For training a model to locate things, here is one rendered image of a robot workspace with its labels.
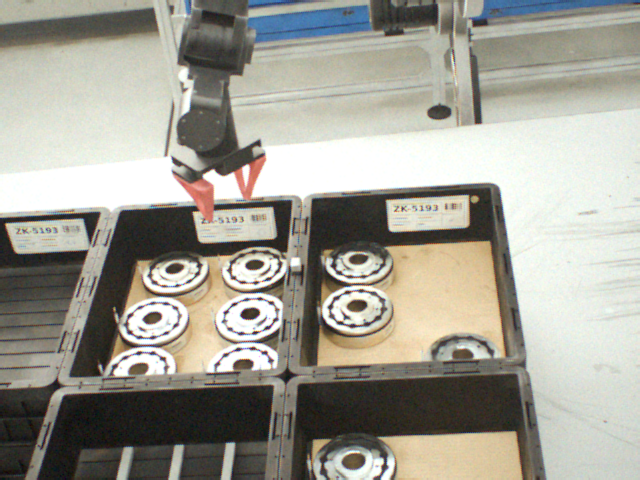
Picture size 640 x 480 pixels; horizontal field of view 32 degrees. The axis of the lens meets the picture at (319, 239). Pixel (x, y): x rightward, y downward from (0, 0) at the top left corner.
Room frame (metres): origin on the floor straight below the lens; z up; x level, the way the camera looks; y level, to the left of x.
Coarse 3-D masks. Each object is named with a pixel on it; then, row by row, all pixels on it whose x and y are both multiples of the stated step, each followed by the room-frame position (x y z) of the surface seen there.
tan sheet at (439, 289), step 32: (416, 256) 1.35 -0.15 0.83; (448, 256) 1.34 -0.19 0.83; (480, 256) 1.33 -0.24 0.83; (416, 288) 1.28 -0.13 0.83; (448, 288) 1.27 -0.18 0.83; (480, 288) 1.26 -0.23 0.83; (416, 320) 1.21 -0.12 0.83; (448, 320) 1.20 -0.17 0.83; (480, 320) 1.19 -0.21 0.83; (320, 352) 1.16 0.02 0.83; (352, 352) 1.16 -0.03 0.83; (384, 352) 1.15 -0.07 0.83; (416, 352) 1.14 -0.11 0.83
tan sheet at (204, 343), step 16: (224, 256) 1.42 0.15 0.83; (128, 304) 1.33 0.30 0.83; (192, 304) 1.31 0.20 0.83; (208, 304) 1.30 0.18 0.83; (224, 304) 1.30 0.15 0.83; (192, 320) 1.27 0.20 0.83; (208, 320) 1.26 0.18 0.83; (192, 336) 1.23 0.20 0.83; (208, 336) 1.23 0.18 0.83; (192, 352) 1.20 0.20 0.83; (208, 352) 1.19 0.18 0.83; (192, 368) 1.16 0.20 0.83
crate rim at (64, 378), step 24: (120, 216) 1.43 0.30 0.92; (288, 240) 1.30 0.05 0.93; (96, 264) 1.30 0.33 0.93; (288, 264) 1.25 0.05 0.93; (96, 288) 1.25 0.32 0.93; (288, 288) 1.19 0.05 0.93; (288, 312) 1.14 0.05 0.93; (72, 336) 1.15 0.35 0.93; (288, 336) 1.09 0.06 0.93; (72, 360) 1.10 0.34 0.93; (72, 384) 1.05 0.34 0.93; (96, 384) 1.05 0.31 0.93
